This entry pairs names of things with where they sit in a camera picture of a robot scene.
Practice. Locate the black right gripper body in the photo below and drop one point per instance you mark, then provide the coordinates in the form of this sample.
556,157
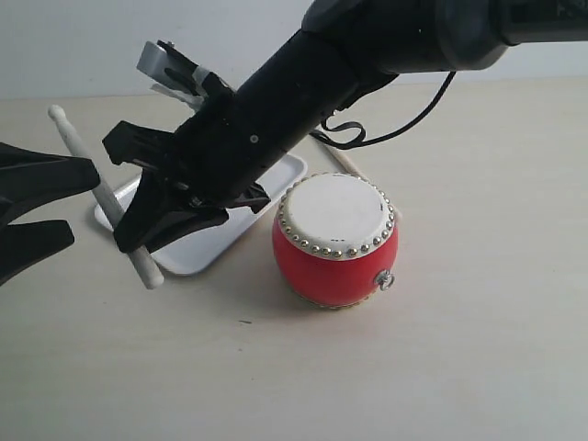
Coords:
211,161

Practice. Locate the white drumstick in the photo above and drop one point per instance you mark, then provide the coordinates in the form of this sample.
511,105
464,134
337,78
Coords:
347,165
144,265

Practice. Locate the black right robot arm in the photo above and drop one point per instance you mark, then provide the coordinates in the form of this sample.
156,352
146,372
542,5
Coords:
344,50

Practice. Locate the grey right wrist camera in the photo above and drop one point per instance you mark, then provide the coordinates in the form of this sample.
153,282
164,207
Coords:
174,75

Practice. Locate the white rectangular plastic tray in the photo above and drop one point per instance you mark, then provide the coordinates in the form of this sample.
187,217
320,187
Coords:
194,253

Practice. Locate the small red drum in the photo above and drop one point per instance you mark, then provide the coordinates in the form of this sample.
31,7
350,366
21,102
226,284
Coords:
335,239

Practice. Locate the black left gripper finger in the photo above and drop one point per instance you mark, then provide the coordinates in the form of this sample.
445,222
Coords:
24,245
31,179

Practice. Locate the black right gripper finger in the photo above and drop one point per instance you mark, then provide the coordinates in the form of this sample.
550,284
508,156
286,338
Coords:
178,224
152,200

